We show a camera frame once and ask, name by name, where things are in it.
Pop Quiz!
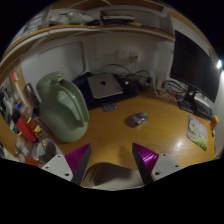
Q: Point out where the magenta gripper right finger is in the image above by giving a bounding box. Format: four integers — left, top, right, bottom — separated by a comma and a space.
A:
132, 143, 182, 185

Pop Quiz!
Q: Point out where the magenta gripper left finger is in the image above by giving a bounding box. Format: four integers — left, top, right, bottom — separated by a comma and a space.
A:
42, 144, 92, 185

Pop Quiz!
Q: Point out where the grey computer mouse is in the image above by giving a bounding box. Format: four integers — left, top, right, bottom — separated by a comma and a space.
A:
130, 112, 149, 127

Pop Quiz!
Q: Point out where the landscape picture mouse pad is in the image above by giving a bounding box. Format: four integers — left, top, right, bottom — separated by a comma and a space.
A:
187, 115, 208, 151

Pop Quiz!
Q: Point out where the green plastic watering can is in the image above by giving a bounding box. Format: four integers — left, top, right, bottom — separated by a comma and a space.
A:
36, 72, 89, 143

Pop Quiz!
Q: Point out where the red cylindrical container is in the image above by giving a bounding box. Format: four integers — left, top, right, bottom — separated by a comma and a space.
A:
14, 116, 37, 143

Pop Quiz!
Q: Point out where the small dark card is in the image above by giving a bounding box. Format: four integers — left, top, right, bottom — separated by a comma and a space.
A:
103, 103, 117, 112

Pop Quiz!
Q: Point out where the black keyboard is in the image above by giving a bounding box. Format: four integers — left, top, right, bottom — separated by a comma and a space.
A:
195, 100, 212, 121

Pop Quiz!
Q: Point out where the orange small box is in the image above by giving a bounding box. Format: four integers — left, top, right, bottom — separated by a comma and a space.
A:
210, 115, 218, 130

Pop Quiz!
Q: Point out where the black desk mat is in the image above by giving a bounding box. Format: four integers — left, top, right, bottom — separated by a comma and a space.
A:
73, 72, 138, 110

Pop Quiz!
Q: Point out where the silver mac mini computer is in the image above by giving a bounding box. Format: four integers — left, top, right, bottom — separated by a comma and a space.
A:
87, 74, 123, 99

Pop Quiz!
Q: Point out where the black computer monitor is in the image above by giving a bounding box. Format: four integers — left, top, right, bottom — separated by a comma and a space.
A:
170, 31, 220, 113

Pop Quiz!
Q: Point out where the black cable bundle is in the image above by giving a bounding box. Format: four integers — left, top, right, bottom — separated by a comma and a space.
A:
99, 63, 158, 88

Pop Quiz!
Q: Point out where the white wall power socket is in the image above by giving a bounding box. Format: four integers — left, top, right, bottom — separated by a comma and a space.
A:
117, 50, 140, 60

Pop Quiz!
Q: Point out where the wooden wall shelf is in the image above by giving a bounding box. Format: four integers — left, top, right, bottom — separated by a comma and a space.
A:
3, 3, 177, 61

